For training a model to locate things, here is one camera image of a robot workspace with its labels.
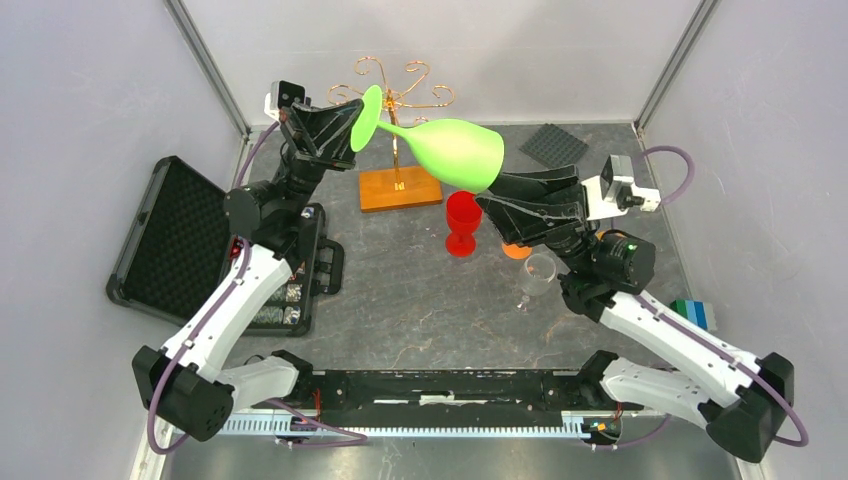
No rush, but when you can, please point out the green blue brick stack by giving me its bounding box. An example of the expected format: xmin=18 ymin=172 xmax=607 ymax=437
xmin=670 ymin=299 xmax=717 ymax=332

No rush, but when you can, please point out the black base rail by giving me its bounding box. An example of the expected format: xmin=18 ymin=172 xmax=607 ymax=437
xmin=222 ymin=369 xmax=642 ymax=440

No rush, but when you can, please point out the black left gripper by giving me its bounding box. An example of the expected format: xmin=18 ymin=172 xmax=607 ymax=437
xmin=273 ymin=99 xmax=369 ymax=219

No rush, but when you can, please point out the green wine glass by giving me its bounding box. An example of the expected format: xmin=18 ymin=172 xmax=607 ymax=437
xmin=350 ymin=85 xmax=505 ymax=194

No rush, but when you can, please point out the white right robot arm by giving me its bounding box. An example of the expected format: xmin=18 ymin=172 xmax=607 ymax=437
xmin=473 ymin=166 xmax=796 ymax=463

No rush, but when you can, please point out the dark grey building plate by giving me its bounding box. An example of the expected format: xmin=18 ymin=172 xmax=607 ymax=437
xmin=519 ymin=123 xmax=589 ymax=169

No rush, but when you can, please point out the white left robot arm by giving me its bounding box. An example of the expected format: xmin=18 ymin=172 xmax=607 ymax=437
xmin=132 ymin=98 xmax=379 ymax=454

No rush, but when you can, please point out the orange wine glass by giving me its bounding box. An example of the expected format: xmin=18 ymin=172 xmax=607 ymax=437
xmin=501 ymin=243 xmax=533 ymax=260

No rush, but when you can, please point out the red wine glass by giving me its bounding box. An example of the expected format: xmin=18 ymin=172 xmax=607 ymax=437
xmin=445 ymin=191 xmax=483 ymax=258

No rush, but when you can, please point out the black poker chip case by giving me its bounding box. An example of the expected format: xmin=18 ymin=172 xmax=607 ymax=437
xmin=105 ymin=156 xmax=345 ymax=337

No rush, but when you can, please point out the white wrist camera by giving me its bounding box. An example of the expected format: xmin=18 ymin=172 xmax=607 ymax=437
xmin=581 ymin=155 xmax=661 ymax=220
xmin=263 ymin=80 xmax=311 ymax=121

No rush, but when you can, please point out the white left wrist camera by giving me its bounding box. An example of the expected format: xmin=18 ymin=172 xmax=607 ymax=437
xmin=263 ymin=80 xmax=311 ymax=121

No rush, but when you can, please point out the gold wire glass rack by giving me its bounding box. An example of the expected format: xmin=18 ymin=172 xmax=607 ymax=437
xmin=354 ymin=56 xmax=456 ymax=213

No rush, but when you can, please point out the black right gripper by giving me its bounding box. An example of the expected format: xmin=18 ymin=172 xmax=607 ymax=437
xmin=473 ymin=163 xmax=597 ymax=275

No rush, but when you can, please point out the clear wine glass back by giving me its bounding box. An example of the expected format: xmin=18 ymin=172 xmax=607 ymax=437
xmin=516 ymin=253 xmax=558 ymax=312

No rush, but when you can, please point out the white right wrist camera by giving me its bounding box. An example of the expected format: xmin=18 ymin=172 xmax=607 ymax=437
xmin=581 ymin=155 xmax=661 ymax=220

